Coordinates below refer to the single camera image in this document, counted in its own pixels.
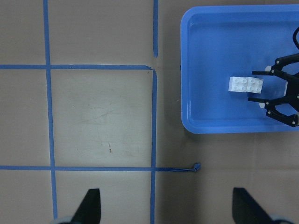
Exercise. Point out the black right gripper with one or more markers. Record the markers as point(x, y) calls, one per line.
point(291, 95)

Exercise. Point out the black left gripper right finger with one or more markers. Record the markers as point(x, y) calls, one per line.
point(245, 210)

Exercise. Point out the white toy block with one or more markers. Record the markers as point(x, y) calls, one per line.
point(254, 85)
point(238, 84)

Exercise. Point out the blue plastic tray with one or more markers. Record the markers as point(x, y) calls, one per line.
point(219, 42)

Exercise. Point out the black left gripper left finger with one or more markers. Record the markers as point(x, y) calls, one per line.
point(89, 211)

